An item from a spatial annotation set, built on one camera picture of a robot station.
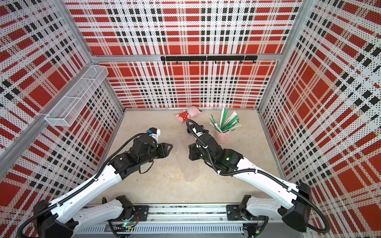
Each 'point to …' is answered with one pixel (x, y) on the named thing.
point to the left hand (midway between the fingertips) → (172, 146)
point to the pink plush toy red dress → (184, 115)
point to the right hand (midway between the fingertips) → (191, 147)
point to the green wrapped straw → (231, 124)
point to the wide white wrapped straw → (232, 115)
